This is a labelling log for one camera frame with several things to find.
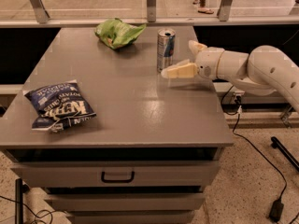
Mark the blue kettle chip bag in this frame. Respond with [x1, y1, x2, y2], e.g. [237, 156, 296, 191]
[23, 80, 96, 132]

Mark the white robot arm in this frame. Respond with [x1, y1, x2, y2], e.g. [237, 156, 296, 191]
[161, 40, 299, 113]

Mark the black stand leg left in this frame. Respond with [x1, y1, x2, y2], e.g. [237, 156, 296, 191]
[15, 178, 29, 224]

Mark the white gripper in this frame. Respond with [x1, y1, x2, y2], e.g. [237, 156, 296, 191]
[161, 40, 224, 80]

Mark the green chip bag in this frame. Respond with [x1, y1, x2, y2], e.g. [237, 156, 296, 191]
[94, 19, 147, 49]

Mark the metal railing post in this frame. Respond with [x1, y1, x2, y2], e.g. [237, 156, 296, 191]
[29, 0, 50, 24]
[217, 0, 233, 21]
[147, 0, 156, 22]

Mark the thin black floor cable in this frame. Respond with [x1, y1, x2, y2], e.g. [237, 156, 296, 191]
[0, 195, 64, 224]

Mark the silver blue redbull can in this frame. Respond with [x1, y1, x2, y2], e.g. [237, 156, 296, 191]
[157, 28, 176, 72]

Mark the metal railing post middle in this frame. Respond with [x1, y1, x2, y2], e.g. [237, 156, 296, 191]
[147, 0, 156, 22]

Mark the black stand leg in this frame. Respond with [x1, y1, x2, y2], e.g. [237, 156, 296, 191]
[271, 136, 299, 172]
[15, 178, 29, 224]

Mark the metal railing post right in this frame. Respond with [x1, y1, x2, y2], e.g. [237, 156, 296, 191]
[217, 0, 233, 21]

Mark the metal railing post left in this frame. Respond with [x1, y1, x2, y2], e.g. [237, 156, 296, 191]
[29, 0, 50, 24]

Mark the black power adapter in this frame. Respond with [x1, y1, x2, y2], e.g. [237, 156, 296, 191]
[269, 199, 284, 222]

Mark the black stand leg right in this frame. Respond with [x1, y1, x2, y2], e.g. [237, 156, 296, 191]
[271, 136, 299, 172]

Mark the black power cable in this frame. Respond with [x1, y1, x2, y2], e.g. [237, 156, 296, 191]
[221, 85, 288, 201]

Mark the black drawer handle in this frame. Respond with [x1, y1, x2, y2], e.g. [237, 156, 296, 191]
[100, 171, 135, 184]

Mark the wall power outlet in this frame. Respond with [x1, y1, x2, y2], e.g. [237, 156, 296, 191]
[234, 91, 245, 105]

